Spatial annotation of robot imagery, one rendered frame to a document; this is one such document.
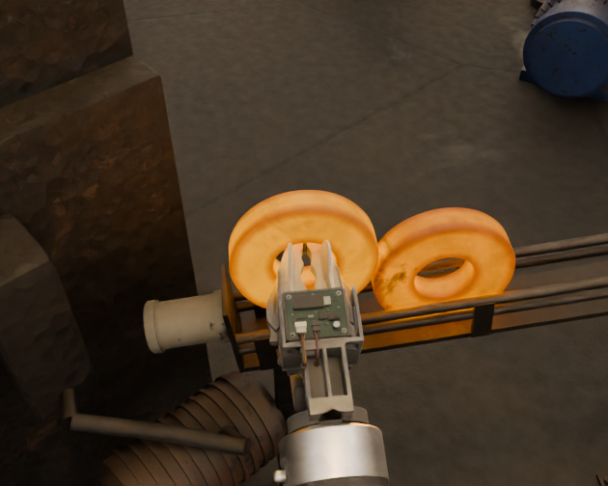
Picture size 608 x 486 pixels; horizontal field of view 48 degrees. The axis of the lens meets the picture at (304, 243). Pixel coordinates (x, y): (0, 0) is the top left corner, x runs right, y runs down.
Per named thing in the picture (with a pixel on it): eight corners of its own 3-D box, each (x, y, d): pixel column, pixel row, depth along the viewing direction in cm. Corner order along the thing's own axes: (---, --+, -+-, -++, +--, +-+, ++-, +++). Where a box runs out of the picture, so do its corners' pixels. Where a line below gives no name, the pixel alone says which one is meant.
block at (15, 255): (5, 373, 86) (-70, 237, 69) (63, 338, 90) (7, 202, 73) (44, 431, 80) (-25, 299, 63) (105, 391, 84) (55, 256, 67)
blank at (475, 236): (366, 217, 72) (372, 240, 70) (513, 197, 72) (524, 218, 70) (371, 310, 83) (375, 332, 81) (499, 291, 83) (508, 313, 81)
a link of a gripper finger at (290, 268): (304, 204, 67) (315, 290, 63) (302, 234, 73) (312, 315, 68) (272, 207, 67) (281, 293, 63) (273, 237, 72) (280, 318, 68)
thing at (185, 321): (157, 322, 82) (144, 290, 78) (232, 310, 82) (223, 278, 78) (155, 364, 78) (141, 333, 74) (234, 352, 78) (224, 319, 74)
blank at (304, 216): (216, 200, 69) (217, 223, 66) (372, 178, 69) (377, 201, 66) (241, 300, 80) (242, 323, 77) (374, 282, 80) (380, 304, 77)
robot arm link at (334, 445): (381, 490, 62) (275, 500, 61) (373, 435, 65) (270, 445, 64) (397, 471, 54) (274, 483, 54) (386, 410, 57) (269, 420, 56)
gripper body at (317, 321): (358, 278, 62) (379, 412, 56) (349, 315, 69) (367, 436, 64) (272, 285, 61) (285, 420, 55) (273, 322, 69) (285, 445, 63)
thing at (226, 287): (236, 322, 85) (220, 264, 77) (241, 322, 85) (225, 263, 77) (239, 373, 80) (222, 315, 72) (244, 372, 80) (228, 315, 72)
